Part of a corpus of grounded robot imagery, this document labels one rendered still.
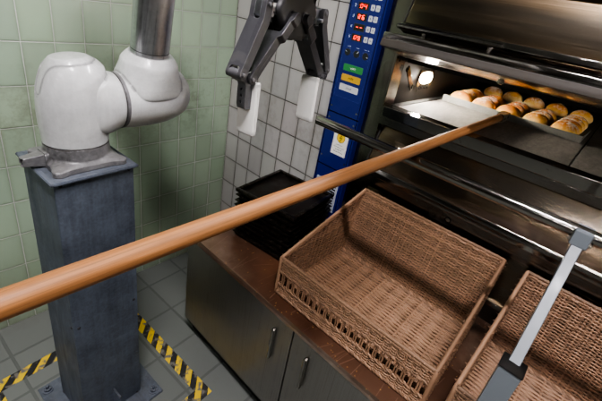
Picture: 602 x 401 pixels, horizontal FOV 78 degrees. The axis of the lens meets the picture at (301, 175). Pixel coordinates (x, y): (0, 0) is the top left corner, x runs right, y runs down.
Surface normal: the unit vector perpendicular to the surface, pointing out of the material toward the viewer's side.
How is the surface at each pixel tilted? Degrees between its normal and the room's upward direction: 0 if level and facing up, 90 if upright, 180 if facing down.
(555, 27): 70
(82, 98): 86
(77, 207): 90
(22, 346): 0
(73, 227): 90
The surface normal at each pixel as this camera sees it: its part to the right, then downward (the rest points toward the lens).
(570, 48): -0.57, -0.10
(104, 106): 0.80, 0.34
